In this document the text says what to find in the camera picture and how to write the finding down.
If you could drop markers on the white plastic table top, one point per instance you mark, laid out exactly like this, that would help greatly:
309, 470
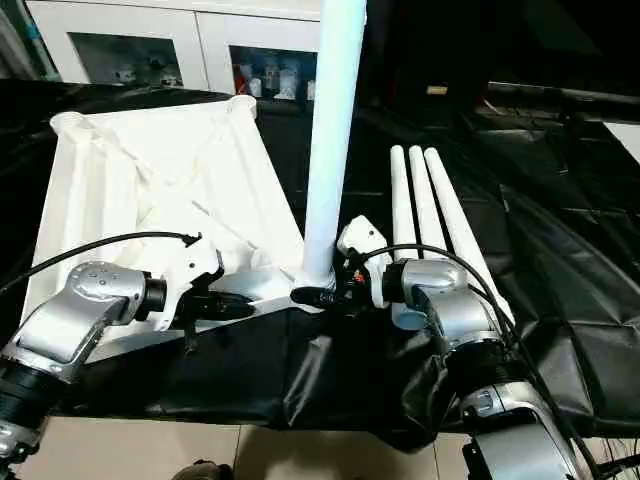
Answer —
190, 170

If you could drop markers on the white plastic table leg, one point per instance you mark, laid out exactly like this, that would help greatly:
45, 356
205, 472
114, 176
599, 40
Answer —
402, 200
330, 150
425, 200
452, 200

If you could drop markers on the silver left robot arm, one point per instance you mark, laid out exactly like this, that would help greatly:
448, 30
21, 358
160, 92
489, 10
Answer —
85, 300

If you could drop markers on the black work mat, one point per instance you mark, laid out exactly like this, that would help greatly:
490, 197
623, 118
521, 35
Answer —
240, 380

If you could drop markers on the small yellow label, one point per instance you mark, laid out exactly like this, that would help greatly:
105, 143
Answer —
436, 90

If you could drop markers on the white glass-door cabinet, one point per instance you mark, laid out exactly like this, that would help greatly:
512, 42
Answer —
200, 45

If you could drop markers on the white side board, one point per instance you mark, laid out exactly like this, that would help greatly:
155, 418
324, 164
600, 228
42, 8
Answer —
625, 140

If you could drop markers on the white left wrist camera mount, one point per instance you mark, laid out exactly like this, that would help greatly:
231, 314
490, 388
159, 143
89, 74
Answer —
187, 260

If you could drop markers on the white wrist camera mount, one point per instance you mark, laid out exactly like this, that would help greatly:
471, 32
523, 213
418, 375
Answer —
187, 260
362, 235

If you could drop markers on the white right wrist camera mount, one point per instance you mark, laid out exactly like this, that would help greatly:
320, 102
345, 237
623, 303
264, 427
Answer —
362, 235

